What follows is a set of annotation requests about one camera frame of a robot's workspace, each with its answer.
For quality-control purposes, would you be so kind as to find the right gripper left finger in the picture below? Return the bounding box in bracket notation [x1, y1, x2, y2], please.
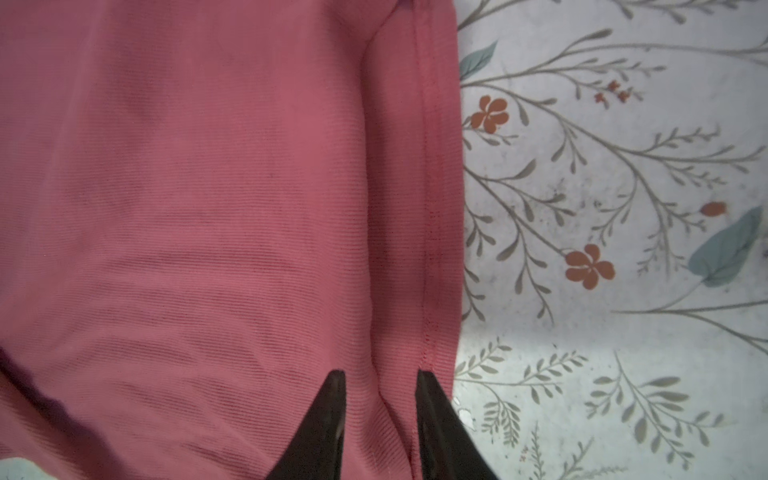
[266, 370, 346, 480]

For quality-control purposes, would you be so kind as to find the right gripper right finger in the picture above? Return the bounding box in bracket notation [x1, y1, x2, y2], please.
[415, 370, 498, 480]

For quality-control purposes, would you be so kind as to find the pink red tank top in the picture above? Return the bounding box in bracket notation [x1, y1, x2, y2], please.
[1, 1, 464, 479]

